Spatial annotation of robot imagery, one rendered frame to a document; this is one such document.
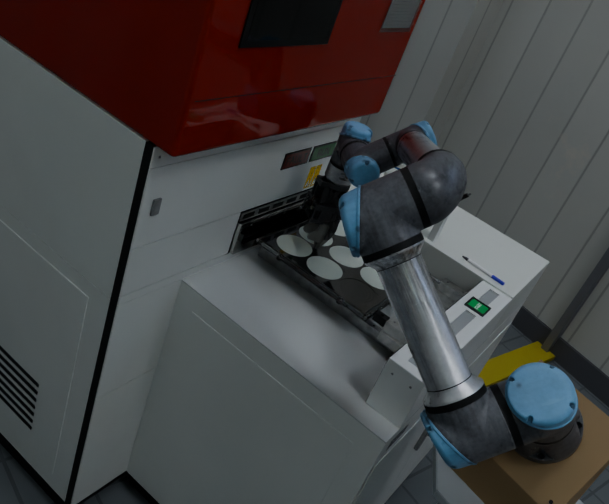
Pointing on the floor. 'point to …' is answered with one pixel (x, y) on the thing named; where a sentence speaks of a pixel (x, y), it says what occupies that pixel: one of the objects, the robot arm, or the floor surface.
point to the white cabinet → (259, 424)
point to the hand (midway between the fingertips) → (319, 244)
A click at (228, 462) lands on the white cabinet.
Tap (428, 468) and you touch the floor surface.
